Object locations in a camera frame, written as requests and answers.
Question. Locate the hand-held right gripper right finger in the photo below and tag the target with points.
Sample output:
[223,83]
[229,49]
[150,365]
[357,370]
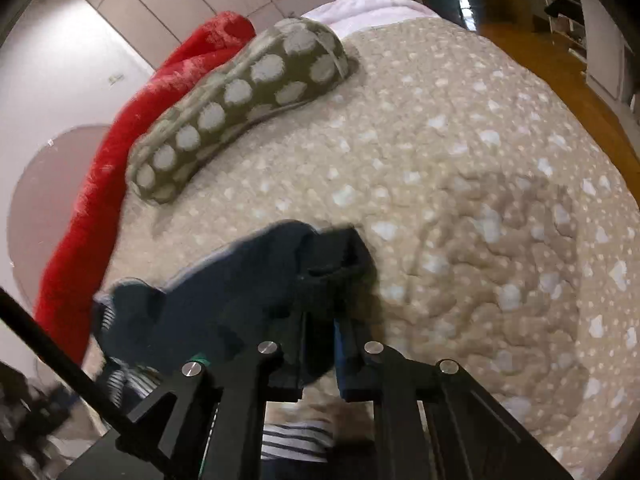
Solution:
[343,355]

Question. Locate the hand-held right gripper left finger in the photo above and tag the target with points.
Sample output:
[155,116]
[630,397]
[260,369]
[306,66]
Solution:
[295,360]

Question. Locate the dark navy pants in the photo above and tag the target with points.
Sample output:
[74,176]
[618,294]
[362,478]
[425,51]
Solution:
[225,300]

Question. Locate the black rod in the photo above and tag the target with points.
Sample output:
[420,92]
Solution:
[50,345]

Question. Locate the striped cloth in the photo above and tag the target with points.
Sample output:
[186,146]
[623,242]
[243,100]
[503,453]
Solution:
[295,442]

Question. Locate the pink round board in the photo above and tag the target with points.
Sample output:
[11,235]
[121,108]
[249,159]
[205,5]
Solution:
[45,200]

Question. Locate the beige dotted bed cover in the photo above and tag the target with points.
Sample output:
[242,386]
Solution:
[450,160]

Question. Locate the red fleece blanket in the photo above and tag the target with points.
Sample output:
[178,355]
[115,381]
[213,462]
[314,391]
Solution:
[100,170]

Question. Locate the white pillow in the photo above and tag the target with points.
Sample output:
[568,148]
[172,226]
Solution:
[360,10]

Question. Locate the white cabinet door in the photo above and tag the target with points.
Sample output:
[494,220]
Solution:
[607,45]

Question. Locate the white shelf unit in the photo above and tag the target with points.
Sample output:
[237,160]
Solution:
[562,0]

